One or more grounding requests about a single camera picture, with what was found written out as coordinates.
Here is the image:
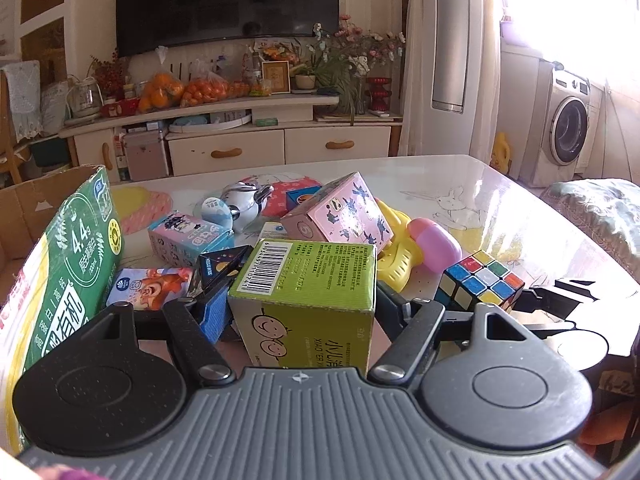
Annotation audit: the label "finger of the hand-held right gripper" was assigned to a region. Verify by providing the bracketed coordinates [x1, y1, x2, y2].
[517, 321, 578, 336]
[525, 280, 640, 307]

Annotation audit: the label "blue white egg toy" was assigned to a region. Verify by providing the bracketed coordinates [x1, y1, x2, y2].
[192, 196, 234, 233]

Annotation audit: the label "person's left forearm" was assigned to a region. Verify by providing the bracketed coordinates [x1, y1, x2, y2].
[35, 464, 106, 480]

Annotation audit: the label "pink box with dark figures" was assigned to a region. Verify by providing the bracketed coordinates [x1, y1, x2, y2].
[280, 171, 393, 256]

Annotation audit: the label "blue box with orange print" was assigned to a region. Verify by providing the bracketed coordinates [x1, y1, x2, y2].
[285, 186, 323, 213]

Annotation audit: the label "pink box in cabinet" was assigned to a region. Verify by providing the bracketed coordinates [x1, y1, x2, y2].
[124, 130, 168, 181]

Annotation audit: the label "silver white toy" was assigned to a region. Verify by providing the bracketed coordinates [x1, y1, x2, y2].
[222, 181, 275, 233]

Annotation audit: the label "bag of large oranges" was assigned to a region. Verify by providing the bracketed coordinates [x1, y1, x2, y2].
[137, 47, 186, 113]

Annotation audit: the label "white wall shelf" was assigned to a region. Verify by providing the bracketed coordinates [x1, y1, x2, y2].
[20, 0, 68, 81]

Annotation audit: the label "silver washing machine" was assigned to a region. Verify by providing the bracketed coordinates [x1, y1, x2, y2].
[530, 60, 606, 186]

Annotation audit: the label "red flat box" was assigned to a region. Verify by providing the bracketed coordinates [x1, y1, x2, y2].
[102, 99, 140, 118]

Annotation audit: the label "white television cabinet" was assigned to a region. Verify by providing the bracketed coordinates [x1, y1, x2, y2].
[59, 95, 403, 181]

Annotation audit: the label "white lace cloth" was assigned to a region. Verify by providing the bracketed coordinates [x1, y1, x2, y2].
[2, 60, 43, 141]

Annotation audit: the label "red patterned pouch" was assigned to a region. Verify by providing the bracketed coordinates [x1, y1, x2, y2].
[235, 172, 326, 216]

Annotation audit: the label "black television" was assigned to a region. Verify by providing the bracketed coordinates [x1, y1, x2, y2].
[116, 0, 341, 58]

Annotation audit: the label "white standing air conditioner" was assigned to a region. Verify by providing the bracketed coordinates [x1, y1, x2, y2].
[430, 0, 493, 113]

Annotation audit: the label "yellow plastic toy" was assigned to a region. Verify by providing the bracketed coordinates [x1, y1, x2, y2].
[375, 199, 426, 291]

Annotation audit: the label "floral cushion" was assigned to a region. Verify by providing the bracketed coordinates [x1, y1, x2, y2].
[542, 180, 640, 266]

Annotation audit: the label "red candle holder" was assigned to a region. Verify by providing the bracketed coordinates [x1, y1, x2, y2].
[366, 76, 392, 113]

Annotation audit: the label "green medicine box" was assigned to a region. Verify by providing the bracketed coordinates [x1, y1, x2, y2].
[227, 238, 377, 376]

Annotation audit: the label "red berry branches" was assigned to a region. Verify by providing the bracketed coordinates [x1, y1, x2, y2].
[90, 50, 128, 101]

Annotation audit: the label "bear print tissue pack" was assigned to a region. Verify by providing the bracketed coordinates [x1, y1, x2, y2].
[106, 266, 196, 311]

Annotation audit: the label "glass jar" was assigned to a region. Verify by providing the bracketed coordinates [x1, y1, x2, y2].
[67, 77, 103, 118]

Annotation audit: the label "green printed cardboard box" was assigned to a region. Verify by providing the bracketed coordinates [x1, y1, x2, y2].
[0, 165, 123, 456]

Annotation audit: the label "light blue pink box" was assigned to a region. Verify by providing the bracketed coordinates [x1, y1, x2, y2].
[147, 211, 236, 267]

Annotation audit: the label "pink and yellow toy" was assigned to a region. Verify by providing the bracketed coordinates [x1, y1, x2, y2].
[407, 217, 463, 273]

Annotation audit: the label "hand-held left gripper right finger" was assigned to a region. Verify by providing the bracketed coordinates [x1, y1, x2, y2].
[367, 280, 531, 386]

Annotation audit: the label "wooden picture frame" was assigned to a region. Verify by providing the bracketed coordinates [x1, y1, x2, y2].
[261, 60, 292, 95]

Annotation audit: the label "pink flower bouquet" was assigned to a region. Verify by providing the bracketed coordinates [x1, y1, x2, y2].
[320, 15, 406, 116]

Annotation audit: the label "round white tray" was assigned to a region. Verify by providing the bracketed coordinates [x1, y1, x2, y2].
[165, 110, 251, 133]

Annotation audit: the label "multicoloured puzzle cube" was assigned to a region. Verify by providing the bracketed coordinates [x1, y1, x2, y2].
[434, 250, 526, 315]

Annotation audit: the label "cream curtain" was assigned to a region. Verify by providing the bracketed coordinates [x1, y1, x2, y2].
[400, 0, 441, 156]

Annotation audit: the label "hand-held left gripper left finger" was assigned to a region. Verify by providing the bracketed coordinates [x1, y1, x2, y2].
[95, 285, 237, 388]

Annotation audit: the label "wall poster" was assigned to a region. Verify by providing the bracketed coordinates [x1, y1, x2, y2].
[0, 0, 18, 56]

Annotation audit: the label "black printed small box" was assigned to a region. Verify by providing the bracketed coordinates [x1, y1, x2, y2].
[195, 245, 253, 291]

